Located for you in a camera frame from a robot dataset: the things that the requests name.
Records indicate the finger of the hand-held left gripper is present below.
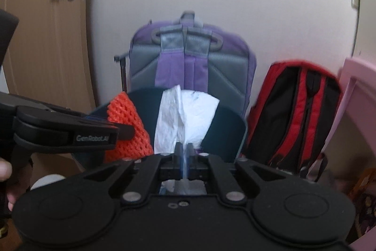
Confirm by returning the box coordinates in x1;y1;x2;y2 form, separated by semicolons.
84;113;136;141

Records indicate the dark floral patterned bag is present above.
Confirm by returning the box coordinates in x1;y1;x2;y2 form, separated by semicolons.
348;169;376;240

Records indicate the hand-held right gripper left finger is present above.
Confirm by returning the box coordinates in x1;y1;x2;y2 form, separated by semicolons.
84;142;184;205

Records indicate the white paper napkin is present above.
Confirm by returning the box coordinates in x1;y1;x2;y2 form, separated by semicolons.
154;85;220;195

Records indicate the red and black backpack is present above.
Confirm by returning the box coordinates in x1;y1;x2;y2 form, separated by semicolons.
241;61;343;181

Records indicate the dark plastic bin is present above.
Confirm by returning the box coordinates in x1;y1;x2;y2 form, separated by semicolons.
73;88;248;169

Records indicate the black luggage handle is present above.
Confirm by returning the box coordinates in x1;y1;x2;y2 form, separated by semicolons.
114;55;130;93

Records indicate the orange foam net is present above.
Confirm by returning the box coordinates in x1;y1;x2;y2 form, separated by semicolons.
104;92;155;162

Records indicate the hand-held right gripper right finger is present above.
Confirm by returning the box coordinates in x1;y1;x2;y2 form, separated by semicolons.
187;143;287;205

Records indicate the person's left hand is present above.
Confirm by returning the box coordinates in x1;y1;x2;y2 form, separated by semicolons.
0;159;16;212

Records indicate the brown wooden door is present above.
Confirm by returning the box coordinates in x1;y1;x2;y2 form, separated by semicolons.
0;0;100;169

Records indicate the purple and grey backpack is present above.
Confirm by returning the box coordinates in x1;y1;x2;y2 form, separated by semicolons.
129;11;256;119

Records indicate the pink chair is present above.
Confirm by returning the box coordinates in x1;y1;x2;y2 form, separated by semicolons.
320;57;376;175

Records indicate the white round object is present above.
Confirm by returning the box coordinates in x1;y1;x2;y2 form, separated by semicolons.
31;175;67;190

